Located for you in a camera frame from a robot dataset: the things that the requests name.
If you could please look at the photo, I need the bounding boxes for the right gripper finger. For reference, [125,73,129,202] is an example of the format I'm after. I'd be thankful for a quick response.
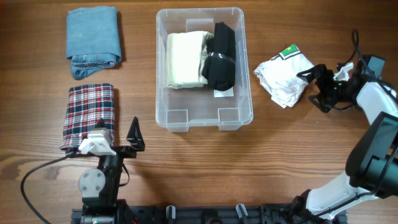
[308,93,333,113]
[296,64,326,83]

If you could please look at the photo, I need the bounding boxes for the red plaid shirt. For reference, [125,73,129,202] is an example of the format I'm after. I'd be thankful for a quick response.
[60,83,115,155]

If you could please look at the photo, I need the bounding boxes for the white printed shirt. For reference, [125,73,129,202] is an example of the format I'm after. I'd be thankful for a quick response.
[254,44,313,108]

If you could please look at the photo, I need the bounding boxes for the blue denim jeans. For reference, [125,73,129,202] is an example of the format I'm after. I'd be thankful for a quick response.
[66,6,122,80]

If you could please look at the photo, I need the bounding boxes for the clear plastic storage container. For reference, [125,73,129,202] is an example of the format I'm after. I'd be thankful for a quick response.
[155,7,254,132]

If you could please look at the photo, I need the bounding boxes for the black cloth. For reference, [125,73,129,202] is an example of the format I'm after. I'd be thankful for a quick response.
[201,22,236,91]

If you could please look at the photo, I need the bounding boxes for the cream white cloth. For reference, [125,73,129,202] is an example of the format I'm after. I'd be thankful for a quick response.
[166,30,213,89]

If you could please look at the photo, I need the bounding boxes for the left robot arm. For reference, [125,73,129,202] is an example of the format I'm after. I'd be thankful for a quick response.
[71,117,145,224]

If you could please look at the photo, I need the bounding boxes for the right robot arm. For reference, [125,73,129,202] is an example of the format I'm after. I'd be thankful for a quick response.
[283,55,397,223]

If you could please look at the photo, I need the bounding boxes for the white label in container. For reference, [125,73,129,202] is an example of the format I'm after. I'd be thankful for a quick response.
[214,87,234,98]

